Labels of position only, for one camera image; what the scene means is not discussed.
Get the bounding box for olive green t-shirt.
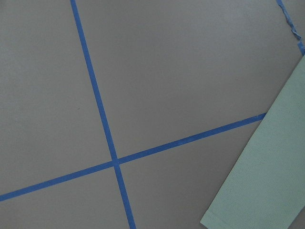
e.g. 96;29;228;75
201;60;305;229

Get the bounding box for brown paper table cover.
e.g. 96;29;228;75
0;0;305;229

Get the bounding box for blue tape grid lines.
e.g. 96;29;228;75
0;0;305;229

